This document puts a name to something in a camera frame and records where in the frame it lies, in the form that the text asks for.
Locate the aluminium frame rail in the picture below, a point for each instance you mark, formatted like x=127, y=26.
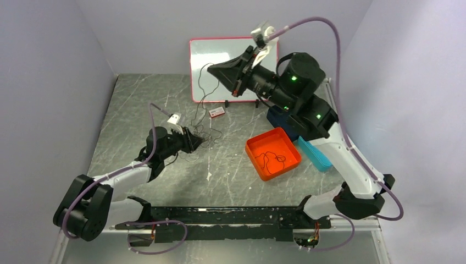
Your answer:
x=357, y=242

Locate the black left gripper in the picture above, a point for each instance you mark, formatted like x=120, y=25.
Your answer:
x=194, y=142

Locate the metal right table edge rail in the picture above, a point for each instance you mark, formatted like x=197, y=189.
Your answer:
x=330, y=98

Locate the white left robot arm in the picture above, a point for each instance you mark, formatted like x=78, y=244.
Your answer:
x=93, y=204

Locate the dark navy plastic tray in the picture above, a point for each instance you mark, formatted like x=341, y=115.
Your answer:
x=278, y=118

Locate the orange plastic tray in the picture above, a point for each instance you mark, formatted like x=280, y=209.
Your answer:
x=272, y=154

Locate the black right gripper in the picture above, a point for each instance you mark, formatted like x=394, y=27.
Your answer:
x=229, y=72

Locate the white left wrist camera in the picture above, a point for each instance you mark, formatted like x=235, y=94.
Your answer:
x=174, y=122

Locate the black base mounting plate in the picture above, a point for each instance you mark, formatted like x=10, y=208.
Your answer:
x=280, y=223

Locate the light blue plastic tray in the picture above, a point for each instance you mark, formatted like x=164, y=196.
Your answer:
x=317, y=158

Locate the small red white box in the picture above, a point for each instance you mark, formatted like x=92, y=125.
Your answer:
x=216, y=112

